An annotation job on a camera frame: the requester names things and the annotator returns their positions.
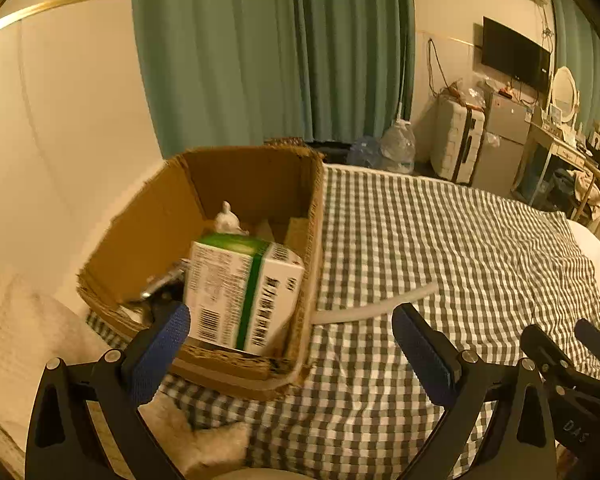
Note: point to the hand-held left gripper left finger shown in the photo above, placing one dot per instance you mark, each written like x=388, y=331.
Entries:
x=162, y=355

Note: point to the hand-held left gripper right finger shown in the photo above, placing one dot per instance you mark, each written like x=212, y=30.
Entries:
x=422, y=355

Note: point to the green white carton box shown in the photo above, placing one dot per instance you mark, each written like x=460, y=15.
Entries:
x=230, y=285

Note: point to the brown cardboard box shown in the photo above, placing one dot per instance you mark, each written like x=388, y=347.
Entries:
x=145, y=240

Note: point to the white strip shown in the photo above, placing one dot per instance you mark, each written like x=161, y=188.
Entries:
x=360, y=312

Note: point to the white plush blanket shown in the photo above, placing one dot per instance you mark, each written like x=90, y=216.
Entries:
x=205, y=445

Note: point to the grey checked blanket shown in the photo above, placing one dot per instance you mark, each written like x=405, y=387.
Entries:
x=430, y=240

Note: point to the white crumpled tissue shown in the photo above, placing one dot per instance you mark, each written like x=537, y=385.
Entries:
x=230, y=220

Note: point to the clothes on chair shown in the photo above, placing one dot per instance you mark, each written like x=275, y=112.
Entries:
x=587, y=190

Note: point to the white dressing table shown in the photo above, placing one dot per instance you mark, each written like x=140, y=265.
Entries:
x=555, y=147

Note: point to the large water jug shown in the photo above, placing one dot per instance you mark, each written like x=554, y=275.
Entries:
x=397, y=147

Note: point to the pack of water bottles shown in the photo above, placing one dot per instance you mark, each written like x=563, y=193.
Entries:
x=365, y=152

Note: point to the white suitcase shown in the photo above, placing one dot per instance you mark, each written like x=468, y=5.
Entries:
x=452, y=140

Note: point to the black flat bag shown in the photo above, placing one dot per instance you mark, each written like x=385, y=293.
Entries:
x=330, y=151

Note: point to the silver mini fridge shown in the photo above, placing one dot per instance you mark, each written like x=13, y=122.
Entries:
x=502, y=130

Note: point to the oval vanity mirror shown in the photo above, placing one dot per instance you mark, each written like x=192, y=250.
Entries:
x=562, y=90

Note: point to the clear plastic bag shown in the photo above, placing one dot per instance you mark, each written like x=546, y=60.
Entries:
x=467, y=92

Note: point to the narrow teal curtain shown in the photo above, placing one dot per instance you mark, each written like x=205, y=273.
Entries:
x=580, y=45

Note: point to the wide teal curtain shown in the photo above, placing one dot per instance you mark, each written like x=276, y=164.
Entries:
x=230, y=50

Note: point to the wall television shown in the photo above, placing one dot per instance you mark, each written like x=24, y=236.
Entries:
x=515, y=52

